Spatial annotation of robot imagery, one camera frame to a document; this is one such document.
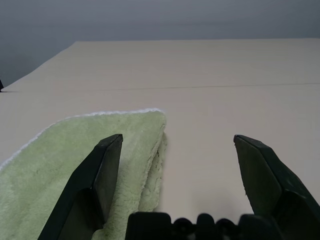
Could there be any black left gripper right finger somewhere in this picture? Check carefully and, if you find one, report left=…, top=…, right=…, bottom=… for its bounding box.
left=233, top=134, right=320, bottom=240

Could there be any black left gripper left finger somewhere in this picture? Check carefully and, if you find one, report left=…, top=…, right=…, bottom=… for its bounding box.
left=37, top=133, right=124, bottom=240

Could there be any green folded towel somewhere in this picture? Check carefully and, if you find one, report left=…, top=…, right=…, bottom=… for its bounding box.
left=0, top=107, right=168, bottom=240

